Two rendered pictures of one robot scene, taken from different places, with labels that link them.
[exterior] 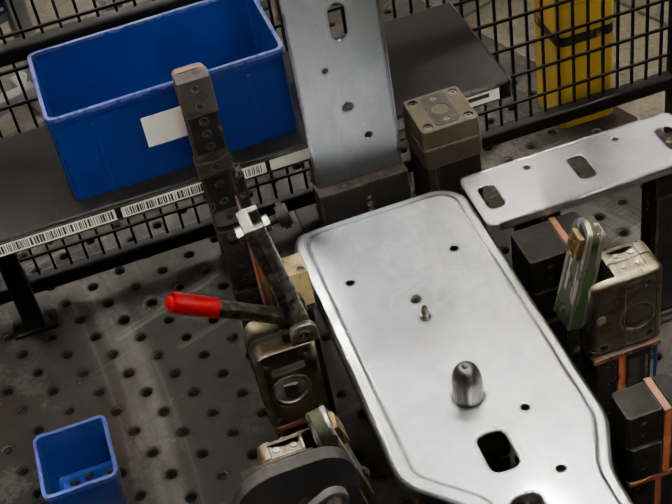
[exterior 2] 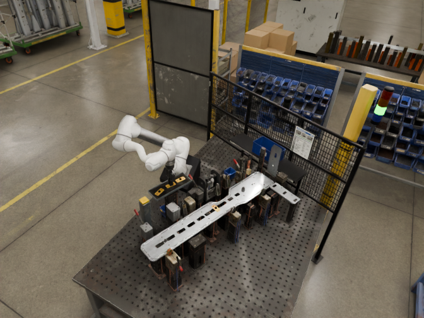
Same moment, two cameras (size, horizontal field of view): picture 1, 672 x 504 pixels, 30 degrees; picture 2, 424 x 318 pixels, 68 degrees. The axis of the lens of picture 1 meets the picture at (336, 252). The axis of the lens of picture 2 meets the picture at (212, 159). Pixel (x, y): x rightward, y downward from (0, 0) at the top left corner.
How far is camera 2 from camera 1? 2.04 m
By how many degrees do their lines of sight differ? 42
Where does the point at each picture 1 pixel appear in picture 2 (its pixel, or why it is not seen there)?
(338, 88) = (272, 162)
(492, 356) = (249, 191)
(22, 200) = (249, 147)
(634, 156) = (289, 197)
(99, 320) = (253, 168)
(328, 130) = (270, 165)
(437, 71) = (292, 174)
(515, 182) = (278, 187)
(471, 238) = (266, 185)
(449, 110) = (282, 175)
